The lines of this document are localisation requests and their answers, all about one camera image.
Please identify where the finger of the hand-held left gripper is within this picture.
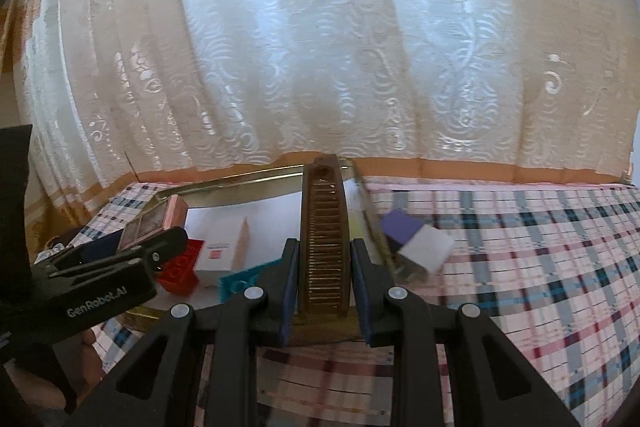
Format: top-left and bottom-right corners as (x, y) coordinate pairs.
(51, 231), (127, 261)
(34, 226), (190, 281)

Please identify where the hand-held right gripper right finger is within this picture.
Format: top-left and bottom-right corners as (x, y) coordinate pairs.
(350, 237), (581, 427)

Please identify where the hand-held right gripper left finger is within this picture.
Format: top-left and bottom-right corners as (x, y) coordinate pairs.
(65, 237), (301, 427)

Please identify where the red building block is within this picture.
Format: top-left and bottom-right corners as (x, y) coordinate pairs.
(156, 239), (206, 298)

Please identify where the pink compact case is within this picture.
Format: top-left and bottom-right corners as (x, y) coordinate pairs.
(117, 194), (190, 253)

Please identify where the teal building block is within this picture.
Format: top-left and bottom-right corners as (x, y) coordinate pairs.
(217, 259), (283, 304)

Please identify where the white and pink box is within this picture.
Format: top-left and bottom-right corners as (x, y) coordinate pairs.
(194, 217), (251, 291)

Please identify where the brown ribbed comb rack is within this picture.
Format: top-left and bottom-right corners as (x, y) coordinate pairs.
(290, 154), (362, 344)

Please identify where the gold metal tray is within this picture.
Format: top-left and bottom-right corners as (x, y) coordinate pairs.
(120, 159), (401, 333)

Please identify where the person's left hand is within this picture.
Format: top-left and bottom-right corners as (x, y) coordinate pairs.
(75, 327), (109, 390)

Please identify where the purple and white box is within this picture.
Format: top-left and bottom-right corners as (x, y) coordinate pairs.
(380, 207), (457, 284)

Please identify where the cream patterned curtain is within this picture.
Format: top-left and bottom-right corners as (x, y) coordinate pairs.
(10, 0), (640, 218)

